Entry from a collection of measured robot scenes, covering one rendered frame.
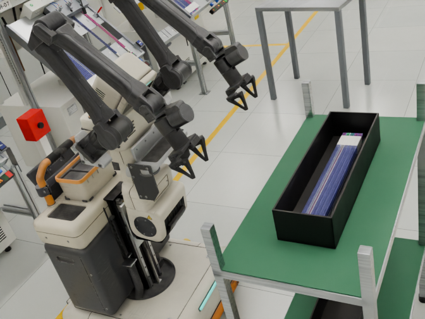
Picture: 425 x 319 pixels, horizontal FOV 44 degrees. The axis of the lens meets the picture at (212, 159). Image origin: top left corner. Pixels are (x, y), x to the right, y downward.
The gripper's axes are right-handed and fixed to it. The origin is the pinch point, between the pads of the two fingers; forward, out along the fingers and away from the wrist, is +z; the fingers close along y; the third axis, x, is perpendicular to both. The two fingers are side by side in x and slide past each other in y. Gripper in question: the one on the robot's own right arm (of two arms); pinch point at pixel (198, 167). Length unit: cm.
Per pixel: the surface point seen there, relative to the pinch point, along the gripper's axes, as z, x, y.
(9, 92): -76, 351, 221
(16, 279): 27, 200, 24
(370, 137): 27, -38, 33
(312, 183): 27.2, -19.7, 16.9
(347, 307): 84, 1, 19
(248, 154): 69, 114, 171
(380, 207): 38, -40, 9
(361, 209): 36, -35, 8
